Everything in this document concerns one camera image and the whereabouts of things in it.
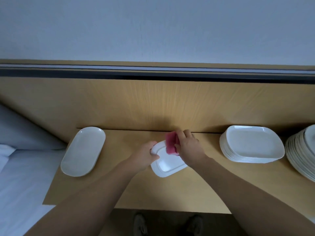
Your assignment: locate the person's left hand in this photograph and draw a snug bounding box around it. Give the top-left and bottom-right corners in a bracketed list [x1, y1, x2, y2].
[128, 141, 161, 173]

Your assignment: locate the person's right hand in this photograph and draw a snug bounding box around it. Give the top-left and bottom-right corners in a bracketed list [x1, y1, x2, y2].
[175, 129, 208, 167]

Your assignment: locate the pink cleaning cloth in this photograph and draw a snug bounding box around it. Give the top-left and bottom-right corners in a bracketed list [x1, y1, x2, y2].
[165, 131, 179, 155]

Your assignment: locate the white glossy rectangular plate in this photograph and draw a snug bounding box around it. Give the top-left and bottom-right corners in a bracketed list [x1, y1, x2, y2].
[60, 127, 106, 177]
[150, 140, 189, 178]

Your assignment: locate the stack of white rectangular plates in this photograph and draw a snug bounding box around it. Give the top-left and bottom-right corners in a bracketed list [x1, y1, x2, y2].
[220, 125, 285, 164]

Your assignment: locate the stack of white round plates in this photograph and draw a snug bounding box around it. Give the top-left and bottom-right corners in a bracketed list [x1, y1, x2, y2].
[285, 124, 315, 183]

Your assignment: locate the person's left forearm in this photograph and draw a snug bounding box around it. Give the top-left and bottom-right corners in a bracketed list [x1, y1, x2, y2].
[25, 162, 141, 236]

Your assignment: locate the person's right forearm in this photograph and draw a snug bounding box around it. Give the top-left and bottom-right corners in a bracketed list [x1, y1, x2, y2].
[192, 157, 315, 236]

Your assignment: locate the grey upholstered headboard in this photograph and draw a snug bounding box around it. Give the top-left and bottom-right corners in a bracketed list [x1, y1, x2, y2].
[0, 103, 67, 151]

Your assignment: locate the white bed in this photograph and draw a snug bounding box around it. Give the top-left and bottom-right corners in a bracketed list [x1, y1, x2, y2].
[0, 149, 66, 236]

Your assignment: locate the white pillow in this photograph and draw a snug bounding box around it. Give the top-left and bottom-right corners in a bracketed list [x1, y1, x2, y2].
[0, 144, 16, 172]

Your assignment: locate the black wall rail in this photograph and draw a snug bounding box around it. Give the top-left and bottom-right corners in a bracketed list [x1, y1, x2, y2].
[0, 65, 315, 85]

